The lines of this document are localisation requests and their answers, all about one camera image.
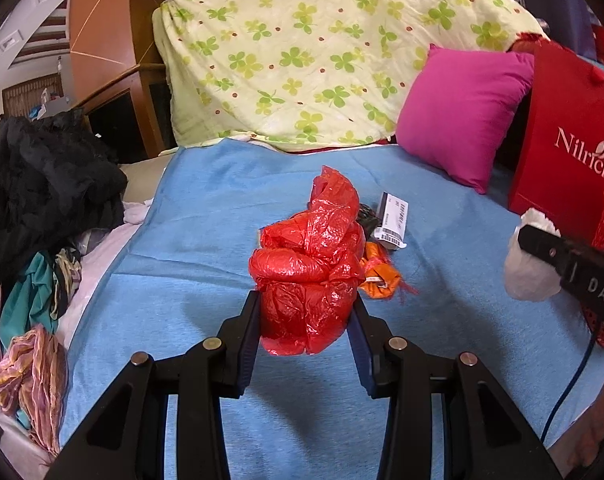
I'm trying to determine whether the orange crumpled wrapper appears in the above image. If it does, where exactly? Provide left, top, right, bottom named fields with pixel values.
left=358, top=241, right=419, bottom=302

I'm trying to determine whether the wicker cabinet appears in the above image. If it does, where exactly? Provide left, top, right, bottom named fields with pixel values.
left=2, top=72, right=65, bottom=116

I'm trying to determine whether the black clothing pile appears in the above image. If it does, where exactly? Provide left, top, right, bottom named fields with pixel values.
left=0, top=110, right=129, bottom=281

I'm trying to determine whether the pink striped scarf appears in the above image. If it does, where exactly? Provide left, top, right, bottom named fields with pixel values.
left=0, top=324, right=69, bottom=456

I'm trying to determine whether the white tissue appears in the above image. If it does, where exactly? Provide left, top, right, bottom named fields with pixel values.
left=504, top=207, right=562, bottom=302

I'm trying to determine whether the dark blue hanging garment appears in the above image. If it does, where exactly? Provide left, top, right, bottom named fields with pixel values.
left=512, top=0, right=600, bottom=61

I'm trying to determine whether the red paper bag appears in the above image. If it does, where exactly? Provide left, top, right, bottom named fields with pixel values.
left=508, top=40, right=604, bottom=253

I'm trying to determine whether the black plastic bag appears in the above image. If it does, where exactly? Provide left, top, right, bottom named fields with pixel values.
left=358, top=203, right=380, bottom=239

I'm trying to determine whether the beige pillow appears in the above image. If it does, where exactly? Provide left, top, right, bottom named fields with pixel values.
left=117, top=155, right=175, bottom=206

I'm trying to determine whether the red plastic bag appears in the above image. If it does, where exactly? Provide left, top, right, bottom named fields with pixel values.
left=248, top=165, right=367, bottom=357

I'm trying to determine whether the white and blue medicine box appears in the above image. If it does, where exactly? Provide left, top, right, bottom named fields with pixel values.
left=373, top=191, right=411, bottom=252

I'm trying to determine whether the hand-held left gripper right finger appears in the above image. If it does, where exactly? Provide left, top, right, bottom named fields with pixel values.
left=347, top=297, right=565, bottom=480

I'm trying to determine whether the white bed sheet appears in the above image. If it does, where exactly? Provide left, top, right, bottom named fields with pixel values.
left=0, top=200, right=155, bottom=466

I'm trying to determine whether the blue blanket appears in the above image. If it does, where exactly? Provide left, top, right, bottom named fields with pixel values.
left=57, top=137, right=604, bottom=480

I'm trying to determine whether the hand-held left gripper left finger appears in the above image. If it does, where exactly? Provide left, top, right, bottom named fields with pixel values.
left=44, top=289, right=261, bottom=480

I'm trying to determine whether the floral yellow-green quilt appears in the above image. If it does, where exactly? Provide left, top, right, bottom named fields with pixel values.
left=152, top=0, right=550, bottom=153

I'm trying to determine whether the teal clothing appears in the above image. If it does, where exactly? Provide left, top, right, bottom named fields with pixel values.
left=0, top=247, right=83, bottom=336

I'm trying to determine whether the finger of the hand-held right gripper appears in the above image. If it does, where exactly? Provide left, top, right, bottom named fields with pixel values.
left=518, top=224, right=570, bottom=281

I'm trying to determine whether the person's bare leg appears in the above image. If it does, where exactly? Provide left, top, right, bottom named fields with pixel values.
left=552, top=355, right=604, bottom=480

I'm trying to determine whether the pink pillow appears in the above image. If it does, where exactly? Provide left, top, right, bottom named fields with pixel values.
left=396, top=44, right=536, bottom=195

